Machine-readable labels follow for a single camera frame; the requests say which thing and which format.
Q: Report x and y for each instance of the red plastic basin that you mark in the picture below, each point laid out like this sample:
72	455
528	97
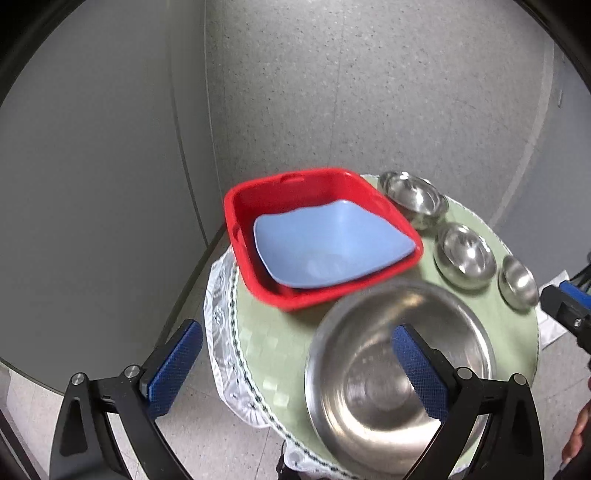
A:
240	217

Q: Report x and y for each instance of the large steel bowl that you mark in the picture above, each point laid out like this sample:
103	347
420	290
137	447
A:
360	369

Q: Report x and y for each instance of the tiny steel bowl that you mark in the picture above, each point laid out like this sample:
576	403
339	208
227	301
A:
519	281

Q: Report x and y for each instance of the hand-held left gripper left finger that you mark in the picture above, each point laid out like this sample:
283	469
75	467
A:
173	364

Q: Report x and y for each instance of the person's right hand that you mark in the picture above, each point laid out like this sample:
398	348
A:
576	436

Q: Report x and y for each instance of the blue square plate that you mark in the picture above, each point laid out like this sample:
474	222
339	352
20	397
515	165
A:
323	244

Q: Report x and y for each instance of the small steel bowl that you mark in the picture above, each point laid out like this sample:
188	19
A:
466	254

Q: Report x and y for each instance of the grey partition panel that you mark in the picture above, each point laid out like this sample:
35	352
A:
92	207

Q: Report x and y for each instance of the medium steel bowl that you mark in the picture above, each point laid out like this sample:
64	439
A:
413	196

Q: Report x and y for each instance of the white paper sheet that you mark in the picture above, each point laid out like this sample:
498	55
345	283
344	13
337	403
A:
551	318

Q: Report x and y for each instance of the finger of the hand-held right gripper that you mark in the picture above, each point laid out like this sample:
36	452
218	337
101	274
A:
565	311

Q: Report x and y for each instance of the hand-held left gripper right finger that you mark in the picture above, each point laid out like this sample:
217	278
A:
418	369

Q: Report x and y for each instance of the green table mat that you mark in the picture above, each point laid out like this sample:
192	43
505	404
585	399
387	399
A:
272	341

